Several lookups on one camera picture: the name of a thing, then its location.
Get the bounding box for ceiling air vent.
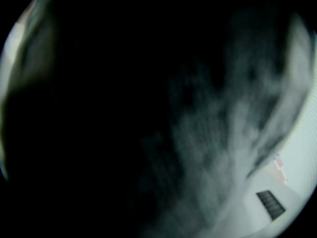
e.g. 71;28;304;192
256;189;287;221

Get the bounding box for grey clothes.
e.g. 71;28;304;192
0;0;316;238

